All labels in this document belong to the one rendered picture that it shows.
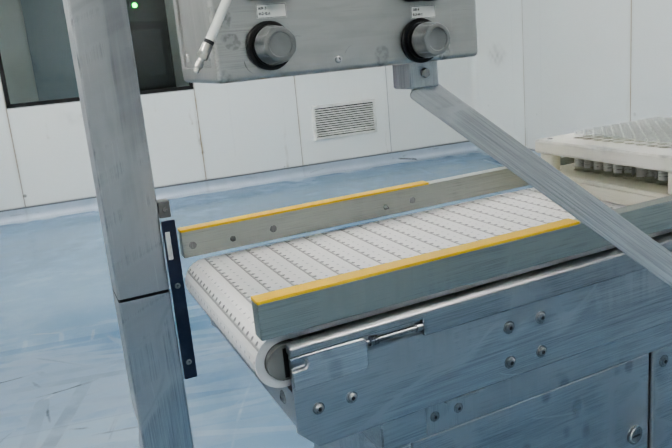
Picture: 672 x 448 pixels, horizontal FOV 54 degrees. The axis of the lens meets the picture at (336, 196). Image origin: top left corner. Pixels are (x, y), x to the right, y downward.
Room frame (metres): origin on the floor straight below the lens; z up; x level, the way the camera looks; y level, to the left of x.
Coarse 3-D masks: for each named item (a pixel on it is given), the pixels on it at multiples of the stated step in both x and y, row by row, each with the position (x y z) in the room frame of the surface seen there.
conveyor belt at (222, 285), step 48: (528, 192) 0.93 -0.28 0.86; (288, 240) 0.79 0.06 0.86; (336, 240) 0.77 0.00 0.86; (384, 240) 0.76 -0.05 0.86; (432, 240) 0.74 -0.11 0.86; (192, 288) 0.71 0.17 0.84; (240, 288) 0.63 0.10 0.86; (240, 336) 0.55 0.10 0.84; (288, 336) 0.52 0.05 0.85; (288, 384) 0.52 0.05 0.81
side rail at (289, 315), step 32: (640, 224) 0.67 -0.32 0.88; (480, 256) 0.58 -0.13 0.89; (512, 256) 0.60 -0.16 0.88; (544, 256) 0.62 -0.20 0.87; (352, 288) 0.53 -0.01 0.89; (384, 288) 0.54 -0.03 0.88; (416, 288) 0.55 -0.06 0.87; (448, 288) 0.57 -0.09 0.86; (256, 320) 0.50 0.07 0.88; (288, 320) 0.50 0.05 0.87; (320, 320) 0.52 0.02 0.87
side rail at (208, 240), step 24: (504, 168) 0.94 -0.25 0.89; (408, 192) 0.87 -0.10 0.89; (432, 192) 0.88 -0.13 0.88; (456, 192) 0.90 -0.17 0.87; (480, 192) 0.92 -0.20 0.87; (288, 216) 0.80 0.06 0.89; (312, 216) 0.81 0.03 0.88; (336, 216) 0.82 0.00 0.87; (360, 216) 0.84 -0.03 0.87; (192, 240) 0.75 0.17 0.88; (216, 240) 0.76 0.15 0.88; (240, 240) 0.77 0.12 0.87; (264, 240) 0.78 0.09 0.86
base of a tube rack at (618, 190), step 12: (564, 168) 0.95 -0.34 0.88; (576, 180) 0.88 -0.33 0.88; (588, 180) 0.86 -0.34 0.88; (600, 180) 0.85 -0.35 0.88; (612, 180) 0.85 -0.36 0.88; (624, 180) 0.84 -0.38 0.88; (600, 192) 0.84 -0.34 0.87; (612, 192) 0.82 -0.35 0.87; (624, 192) 0.81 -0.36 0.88; (636, 192) 0.79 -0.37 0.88; (648, 192) 0.77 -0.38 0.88; (660, 192) 0.76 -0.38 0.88; (624, 204) 0.81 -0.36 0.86
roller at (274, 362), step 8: (280, 344) 0.52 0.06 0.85; (272, 352) 0.51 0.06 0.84; (280, 352) 0.51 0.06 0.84; (272, 360) 0.51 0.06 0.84; (280, 360) 0.51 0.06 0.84; (288, 360) 0.51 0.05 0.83; (272, 368) 0.51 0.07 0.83; (280, 368) 0.51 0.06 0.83; (288, 368) 0.51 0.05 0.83; (272, 376) 0.51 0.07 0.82; (280, 376) 0.51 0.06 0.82; (288, 376) 0.51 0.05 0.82
